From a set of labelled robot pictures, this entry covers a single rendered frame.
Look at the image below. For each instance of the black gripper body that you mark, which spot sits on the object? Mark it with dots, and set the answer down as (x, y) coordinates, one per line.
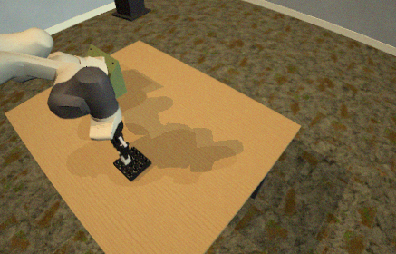
(118, 131)

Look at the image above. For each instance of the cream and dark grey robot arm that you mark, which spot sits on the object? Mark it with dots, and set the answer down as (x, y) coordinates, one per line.
(80, 88)

